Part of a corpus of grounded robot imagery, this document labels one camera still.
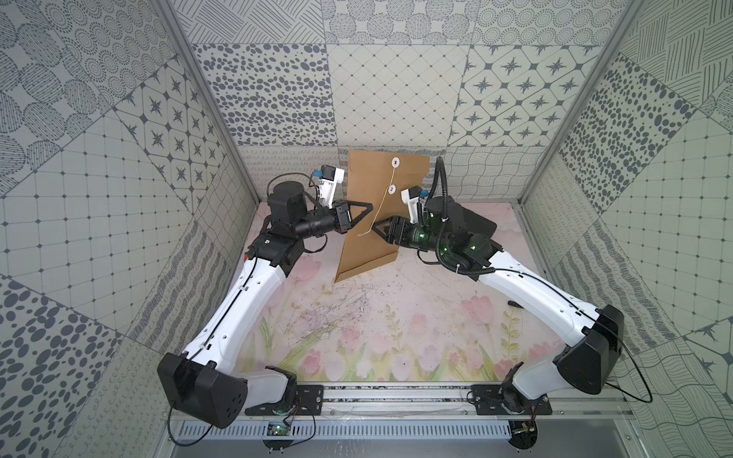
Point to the brown kraft file bag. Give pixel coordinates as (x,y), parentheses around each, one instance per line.
(377,178)

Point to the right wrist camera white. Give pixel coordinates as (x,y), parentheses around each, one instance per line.
(413,197)

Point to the aluminium mounting rail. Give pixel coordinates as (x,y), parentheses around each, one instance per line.
(438,400)

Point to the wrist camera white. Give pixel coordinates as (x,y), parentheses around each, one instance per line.
(413,197)
(328,178)

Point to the pink floral table mat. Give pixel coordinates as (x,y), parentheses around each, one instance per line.
(406,321)

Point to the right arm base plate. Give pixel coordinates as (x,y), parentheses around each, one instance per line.
(494,399)

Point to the black plastic tool case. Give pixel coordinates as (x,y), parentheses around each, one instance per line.
(464,219)

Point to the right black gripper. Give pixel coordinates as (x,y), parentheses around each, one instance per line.
(393,228)

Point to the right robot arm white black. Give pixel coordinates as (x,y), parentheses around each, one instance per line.
(462,242)

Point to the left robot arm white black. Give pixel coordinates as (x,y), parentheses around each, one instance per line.
(201,381)

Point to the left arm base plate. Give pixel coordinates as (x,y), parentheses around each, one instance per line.
(303,400)

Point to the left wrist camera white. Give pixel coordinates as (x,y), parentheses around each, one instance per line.
(328,178)

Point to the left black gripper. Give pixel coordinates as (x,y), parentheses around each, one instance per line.
(341,217)

